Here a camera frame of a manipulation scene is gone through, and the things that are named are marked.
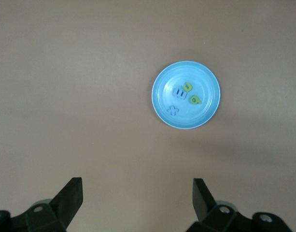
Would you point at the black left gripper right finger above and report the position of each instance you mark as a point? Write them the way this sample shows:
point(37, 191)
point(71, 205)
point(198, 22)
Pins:
point(217, 217)

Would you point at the green foam letter n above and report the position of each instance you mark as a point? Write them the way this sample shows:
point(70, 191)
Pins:
point(190, 89)

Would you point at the blue foam letter x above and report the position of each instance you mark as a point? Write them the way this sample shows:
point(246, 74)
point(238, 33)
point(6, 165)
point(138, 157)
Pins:
point(173, 110)

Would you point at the blue foam letter m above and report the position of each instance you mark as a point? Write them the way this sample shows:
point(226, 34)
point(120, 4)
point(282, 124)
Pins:
point(179, 93)

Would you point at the green foam letter b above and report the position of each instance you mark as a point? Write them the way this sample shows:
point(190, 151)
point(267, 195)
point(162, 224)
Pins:
point(198, 102)

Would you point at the brown table cover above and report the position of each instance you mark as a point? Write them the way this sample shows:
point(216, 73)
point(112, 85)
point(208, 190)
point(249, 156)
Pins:
point(65, 72)

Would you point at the blue plate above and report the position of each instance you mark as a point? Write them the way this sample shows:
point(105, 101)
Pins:
point(203, 116)

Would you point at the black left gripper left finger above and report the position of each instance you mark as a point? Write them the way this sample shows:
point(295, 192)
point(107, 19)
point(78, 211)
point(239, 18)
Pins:
point(53, 212)

